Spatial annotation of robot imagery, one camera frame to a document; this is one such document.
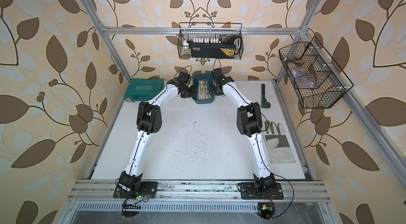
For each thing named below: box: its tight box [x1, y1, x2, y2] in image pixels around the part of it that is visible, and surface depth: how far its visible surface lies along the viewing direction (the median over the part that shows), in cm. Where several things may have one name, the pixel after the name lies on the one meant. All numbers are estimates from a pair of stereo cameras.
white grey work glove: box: [262, 120, 296, 164], surface depth 89 cm
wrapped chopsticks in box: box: [197, 79, 212, 100], surface depth 114 cm
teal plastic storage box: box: [191, 73, 215, 105], surface depth 114 cm
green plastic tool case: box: [124, 78, 165, 102], surface depth 113 cm
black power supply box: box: [190, 42, 237, 59], surface depth 85 cm
